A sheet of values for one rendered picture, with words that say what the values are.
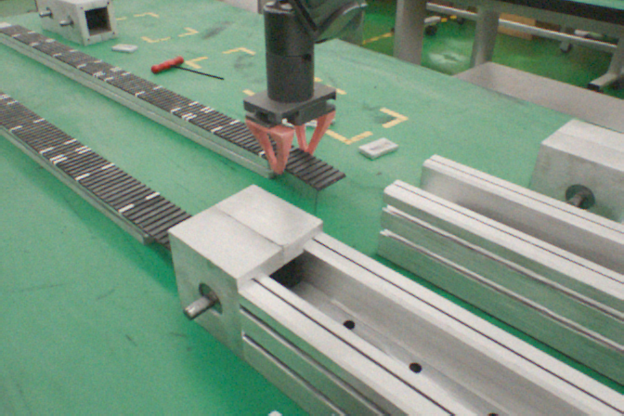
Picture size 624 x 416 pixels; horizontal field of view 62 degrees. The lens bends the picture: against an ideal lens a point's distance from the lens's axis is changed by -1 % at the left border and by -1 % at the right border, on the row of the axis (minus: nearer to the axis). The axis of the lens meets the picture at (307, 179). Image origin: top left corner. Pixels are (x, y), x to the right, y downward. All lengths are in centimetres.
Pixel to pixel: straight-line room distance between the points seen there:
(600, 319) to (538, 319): 5
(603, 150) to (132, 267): 52
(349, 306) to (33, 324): 29
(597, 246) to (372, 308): 22
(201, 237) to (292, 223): 8
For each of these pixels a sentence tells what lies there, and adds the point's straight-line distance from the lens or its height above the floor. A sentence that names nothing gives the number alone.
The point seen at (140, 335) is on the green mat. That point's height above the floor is 78.
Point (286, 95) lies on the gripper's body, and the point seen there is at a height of 91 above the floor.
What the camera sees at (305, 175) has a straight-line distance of 65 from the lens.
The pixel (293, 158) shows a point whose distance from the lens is 68.
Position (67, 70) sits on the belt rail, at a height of 79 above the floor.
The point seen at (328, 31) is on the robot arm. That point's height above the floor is 99.
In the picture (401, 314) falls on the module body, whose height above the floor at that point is 85.
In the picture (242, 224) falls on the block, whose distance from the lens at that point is 46.
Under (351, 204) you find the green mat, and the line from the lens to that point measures 65.
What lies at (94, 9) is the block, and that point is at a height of 85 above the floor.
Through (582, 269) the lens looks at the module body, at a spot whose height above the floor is 86.
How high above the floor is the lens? 114
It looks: 32 degrees down
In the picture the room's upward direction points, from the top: straight up
